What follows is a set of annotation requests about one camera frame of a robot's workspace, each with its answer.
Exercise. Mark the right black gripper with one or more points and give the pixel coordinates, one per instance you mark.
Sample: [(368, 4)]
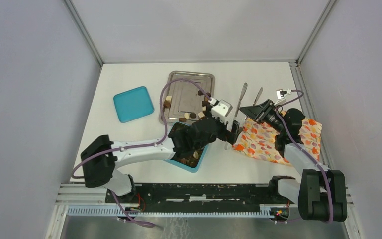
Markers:
[(258, 112)]

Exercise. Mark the pile of assorted chocolates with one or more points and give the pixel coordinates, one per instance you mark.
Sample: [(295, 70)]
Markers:
[(182, 102)]

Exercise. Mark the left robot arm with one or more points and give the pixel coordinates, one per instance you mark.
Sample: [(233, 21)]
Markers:
[(101, 160)]

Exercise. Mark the metal serving tongs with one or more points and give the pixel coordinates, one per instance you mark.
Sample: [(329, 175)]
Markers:
[(243, 91)]

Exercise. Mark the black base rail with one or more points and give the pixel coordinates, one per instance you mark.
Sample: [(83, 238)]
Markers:
[(205, 198)]

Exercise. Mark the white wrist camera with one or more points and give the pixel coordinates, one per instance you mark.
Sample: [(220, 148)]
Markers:
[(220, 109), (282, 93)]

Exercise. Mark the floral cloth bag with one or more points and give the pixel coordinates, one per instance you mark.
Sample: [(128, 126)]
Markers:
[(257, 141)]

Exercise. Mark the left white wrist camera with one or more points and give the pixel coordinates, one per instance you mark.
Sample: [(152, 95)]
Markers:
[(220, 109)]

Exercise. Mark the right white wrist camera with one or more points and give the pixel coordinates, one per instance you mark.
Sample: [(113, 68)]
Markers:
[(282, 93)]

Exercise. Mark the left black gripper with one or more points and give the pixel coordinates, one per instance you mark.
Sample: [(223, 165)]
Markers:
[(226, 135)]

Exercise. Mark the teal box lid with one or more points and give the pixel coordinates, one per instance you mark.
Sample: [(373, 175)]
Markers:
[(133, 104)]

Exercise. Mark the teal chocolate box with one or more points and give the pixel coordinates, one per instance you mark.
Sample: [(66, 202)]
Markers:
[(192, 163)]

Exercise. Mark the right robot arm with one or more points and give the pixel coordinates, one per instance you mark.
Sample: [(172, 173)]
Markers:
[(321, 193)]

